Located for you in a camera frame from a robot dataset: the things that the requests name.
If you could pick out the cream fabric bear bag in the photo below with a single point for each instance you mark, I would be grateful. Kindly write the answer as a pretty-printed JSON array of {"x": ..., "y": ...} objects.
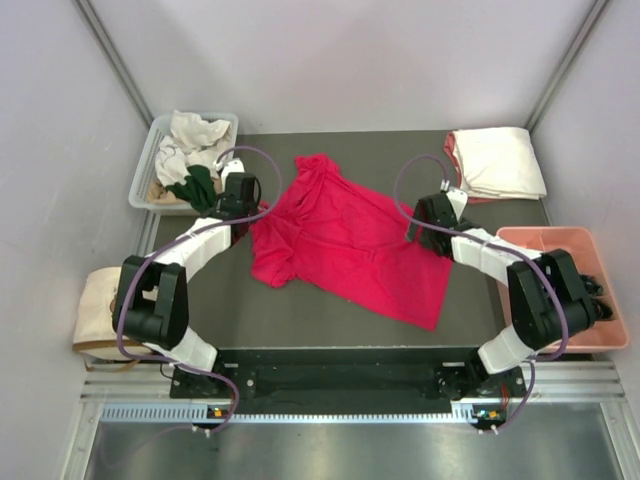
[{"x": 94, "y": 337}]

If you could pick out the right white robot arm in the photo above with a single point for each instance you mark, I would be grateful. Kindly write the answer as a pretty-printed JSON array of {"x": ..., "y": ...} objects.
[{"x": 548, "y": 298}]

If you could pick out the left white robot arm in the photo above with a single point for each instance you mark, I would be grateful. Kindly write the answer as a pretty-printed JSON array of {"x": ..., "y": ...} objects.
[{"x": 152, "y": 306}]

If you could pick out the folded pink t-shirt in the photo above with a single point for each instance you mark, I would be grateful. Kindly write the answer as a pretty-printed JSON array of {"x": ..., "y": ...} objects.
[{"x": 449, "y": 149}]

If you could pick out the grey slotted cable duct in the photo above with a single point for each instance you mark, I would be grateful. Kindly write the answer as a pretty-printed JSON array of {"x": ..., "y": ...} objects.
[{"x": 205, "y": 414}]

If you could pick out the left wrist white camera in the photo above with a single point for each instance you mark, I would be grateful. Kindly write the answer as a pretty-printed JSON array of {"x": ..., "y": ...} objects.
[{"x": 225, "y": 168}]

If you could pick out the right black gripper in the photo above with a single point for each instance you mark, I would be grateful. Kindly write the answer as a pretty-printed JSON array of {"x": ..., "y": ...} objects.
[{"x": 412, "y": 232}]

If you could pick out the folded cream t-shirt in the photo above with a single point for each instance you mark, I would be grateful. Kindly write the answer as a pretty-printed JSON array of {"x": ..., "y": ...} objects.
[{"x": 499, "y": 163}]

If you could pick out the tan shirt in basket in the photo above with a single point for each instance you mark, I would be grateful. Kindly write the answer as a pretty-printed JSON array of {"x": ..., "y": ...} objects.
[{"x": 158, "y": 195}]

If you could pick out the red t-shirt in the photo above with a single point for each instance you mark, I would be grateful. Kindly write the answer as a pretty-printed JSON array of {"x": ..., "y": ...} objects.
[{"x": 350, "y": 241}]

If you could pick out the white plastic laundry basket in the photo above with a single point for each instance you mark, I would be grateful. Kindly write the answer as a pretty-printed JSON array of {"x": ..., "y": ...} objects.
[{"x": 145, "y": 171}]

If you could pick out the dark green shirt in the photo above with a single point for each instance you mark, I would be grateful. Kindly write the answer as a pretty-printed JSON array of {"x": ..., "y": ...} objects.
[{"x": 197, "y": 188}]

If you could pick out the wrist white camera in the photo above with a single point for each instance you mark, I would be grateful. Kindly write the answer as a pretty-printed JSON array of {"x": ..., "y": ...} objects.
[
  {"x": 457, "y": 198},
  {"x": 225, "y": 168}
]

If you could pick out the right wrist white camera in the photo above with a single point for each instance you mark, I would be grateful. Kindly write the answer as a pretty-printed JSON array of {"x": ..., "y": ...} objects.
[{"x": 457, "y": 198}]

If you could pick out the cream crumpled shirt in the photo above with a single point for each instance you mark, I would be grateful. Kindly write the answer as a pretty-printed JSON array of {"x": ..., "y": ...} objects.
[{"x": 191, "y": 132}]

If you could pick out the dark rolled item back-right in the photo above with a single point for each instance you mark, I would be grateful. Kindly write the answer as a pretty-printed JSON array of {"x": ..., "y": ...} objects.
[{"x": 592, "y": 286}]

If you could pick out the pink divided plastic tray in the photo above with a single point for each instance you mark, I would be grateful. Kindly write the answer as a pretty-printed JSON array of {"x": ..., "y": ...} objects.
[{"x": 609, "y": 331}]

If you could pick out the white printed crumpled shirt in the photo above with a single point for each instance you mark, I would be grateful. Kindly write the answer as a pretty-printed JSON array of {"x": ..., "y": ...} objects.
[{"x": 174, "y": 162}]

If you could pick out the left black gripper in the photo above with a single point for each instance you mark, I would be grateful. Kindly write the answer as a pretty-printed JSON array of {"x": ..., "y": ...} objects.
[{"x": 253, "y": 207}]

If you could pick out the dark rolled item front-right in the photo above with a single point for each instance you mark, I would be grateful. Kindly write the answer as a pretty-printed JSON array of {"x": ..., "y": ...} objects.
[{"x": 603, "y": 311}]

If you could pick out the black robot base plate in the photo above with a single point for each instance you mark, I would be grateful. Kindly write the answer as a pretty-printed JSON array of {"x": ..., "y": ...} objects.
[{"x": 383, "y": 380}]

